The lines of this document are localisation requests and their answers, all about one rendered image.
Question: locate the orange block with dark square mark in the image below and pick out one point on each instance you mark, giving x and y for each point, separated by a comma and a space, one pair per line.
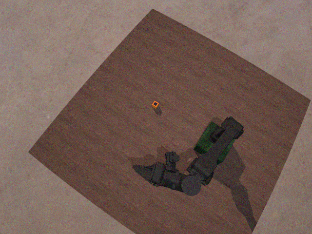
155, 104

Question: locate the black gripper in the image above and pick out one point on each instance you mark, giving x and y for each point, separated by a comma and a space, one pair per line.
158, 175

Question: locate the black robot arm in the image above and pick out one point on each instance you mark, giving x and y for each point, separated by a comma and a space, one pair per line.
201, 169

